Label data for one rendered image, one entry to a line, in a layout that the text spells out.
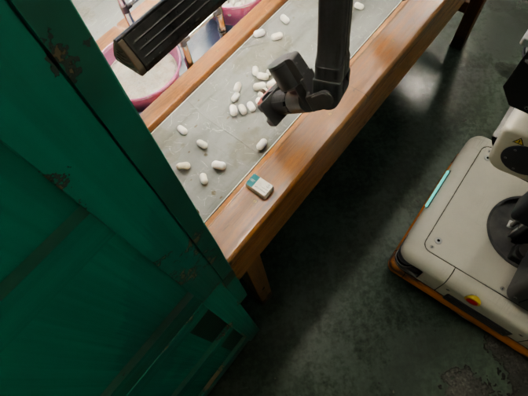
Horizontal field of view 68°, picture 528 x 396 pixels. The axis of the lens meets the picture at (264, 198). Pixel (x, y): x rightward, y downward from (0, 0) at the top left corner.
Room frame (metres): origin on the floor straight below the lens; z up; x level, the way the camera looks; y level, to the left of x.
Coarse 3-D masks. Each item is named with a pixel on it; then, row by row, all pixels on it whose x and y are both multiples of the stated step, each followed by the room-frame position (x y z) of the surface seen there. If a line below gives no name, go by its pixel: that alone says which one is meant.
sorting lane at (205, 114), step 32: (288, 0) 1.09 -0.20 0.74; (384, 0) 1.01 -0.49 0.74; (288, 32) 0.95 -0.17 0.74; (352, 32) 0.90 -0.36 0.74; (224, 64) 0.87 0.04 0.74; (256, 64) 0.85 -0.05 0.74; (192, 96) 0.78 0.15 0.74; (224, 96) 0.75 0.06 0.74; (256, 96) 0.73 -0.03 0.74; (160, 128) 0.68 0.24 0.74; (192, 128) 0.66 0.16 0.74; (224, 128) 0.64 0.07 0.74; (256, 128) 0.62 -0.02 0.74; (288, 128) 0.60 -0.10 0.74; (192, 160) 0.56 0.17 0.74; (224, 160) 0.54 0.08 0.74; (256, 160) 0.52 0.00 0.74; (192, 192) 0.47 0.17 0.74; (224, 192) 0.45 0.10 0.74
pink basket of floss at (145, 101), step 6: (108, 48) 1.00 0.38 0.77; (174, 48) 0.96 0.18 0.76; (108, 54) 0.99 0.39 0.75; (174, 54) 0.95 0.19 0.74; (180, 54) 0.91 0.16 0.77; (108, 60) 0.98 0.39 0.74; (114, 60) 0.99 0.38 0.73; (180, 60) 0.89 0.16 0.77; (180, 66) 0.87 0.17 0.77; (174, 78) 0.83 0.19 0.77; (168, 84) 0.81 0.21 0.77; (162, 90) 0.79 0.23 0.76; (150, 96) 0.78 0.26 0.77; (156, 96) 0.79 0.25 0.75; (132, 102) 0.79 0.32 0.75; (138, 102) 0.79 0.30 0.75; (144, 102) 0.79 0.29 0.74; (150, 102) 0.79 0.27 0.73; (138, 108) 0.80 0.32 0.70; (144, 108) 0.80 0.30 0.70
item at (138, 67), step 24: (168, 0) 0.69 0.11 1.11; (192, 0) 0.71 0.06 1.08; (216, 0) 0.73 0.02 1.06; (144, 24) 0.64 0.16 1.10; (168, 24) 0.66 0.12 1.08; (192, 24) 0.68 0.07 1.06; (120, 48) 0.60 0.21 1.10; (144, 48) 0.61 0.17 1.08; (168, 48) 0.63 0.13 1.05; (144, 72) 0.58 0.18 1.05
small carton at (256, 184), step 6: (252, 174) 0.46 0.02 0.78; (252, 180) 0.44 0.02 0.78; (258, 180) 0.44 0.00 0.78; (264, 180) 0.44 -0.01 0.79; (246, 186) 0.44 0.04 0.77; (252, 186) 0.43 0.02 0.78; (258, 186) 0.42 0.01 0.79; (264, 186) 0.42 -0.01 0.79; (270, 186) 0.42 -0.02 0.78; (258, 192) 0.41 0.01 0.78; (264, 192) 0.41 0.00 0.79; (270, 192) 0.41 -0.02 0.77; (264, 198) 0.40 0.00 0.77
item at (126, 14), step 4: (116, 0) 1.06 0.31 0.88; (120, 0) 1.05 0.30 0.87; (124, 0) 1.06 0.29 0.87; (132, 0) 1.08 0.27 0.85; (136, 0) 1.09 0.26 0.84; (120, 4) 1.05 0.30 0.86; (124, 4) 1.06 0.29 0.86; (128, 4) 1.07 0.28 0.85; (132, 4) 1.08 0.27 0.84; (120, 8) 1.06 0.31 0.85; (124, 8) 1.05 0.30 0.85; (128, 8) 1.06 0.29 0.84; (124, 12) 1.05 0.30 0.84; (128, 12) 1.06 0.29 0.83; (124, 16) 1.06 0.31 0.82; (128, 16) 1.05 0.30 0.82; (132, 16) 1.06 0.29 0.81; (128, 20) 1.05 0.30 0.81; (132, 20) 1.06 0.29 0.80; (128, 24) 1.06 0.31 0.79
